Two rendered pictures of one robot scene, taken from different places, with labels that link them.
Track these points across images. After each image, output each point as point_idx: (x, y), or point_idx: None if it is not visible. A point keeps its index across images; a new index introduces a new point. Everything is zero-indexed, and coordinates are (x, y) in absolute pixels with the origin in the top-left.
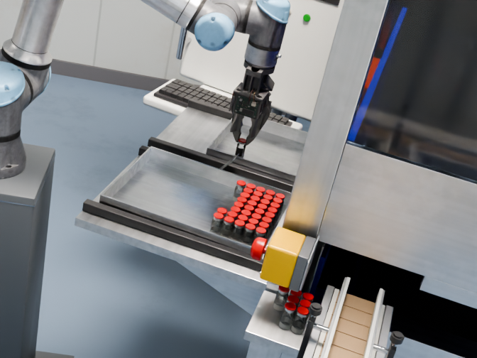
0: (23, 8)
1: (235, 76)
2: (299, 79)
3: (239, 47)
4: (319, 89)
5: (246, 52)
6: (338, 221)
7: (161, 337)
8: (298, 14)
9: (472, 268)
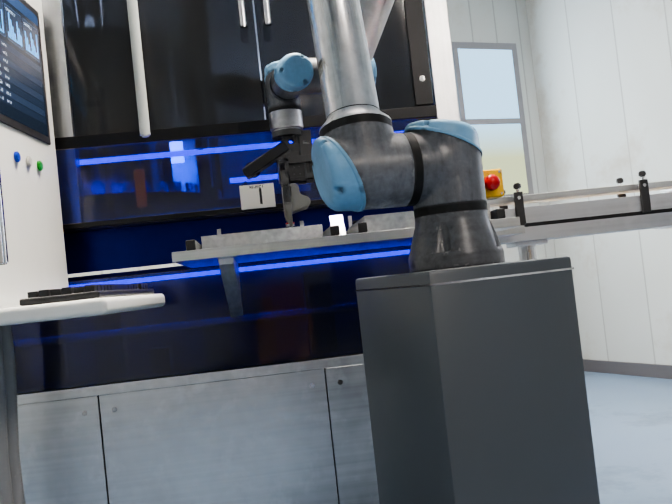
0: (367, 55)
1: (15, 277)
2: (50, 251)
3: (9, 229)
4: (454, 73)
5: (296, 117)
6: None
7: None
8: (33, 163)
9: None
